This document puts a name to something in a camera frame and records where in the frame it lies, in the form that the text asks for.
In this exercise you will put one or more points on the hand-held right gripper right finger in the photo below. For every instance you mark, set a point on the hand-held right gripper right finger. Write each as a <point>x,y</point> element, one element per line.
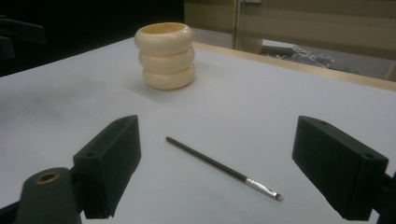
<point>336,168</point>

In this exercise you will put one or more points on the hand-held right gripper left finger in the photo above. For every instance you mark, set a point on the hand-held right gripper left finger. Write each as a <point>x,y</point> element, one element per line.
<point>109,161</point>

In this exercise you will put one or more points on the thin black makeup brush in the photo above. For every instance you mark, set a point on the thin black makeup brush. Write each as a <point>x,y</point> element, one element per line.
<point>218,165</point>

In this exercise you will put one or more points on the cream ribbed holder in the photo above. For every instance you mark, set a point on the cream ribbed holder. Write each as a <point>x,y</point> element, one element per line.
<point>166,62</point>

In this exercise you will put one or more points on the white table cover sheet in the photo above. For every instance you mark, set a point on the white table cover sheet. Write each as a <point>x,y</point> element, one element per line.
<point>243,109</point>

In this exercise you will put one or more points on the wooden shelf unit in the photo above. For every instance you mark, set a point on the wooden shelf unit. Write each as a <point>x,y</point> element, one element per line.
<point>311,28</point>

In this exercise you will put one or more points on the black metal stand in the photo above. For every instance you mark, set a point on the black metal stand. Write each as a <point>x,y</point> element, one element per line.
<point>21,32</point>

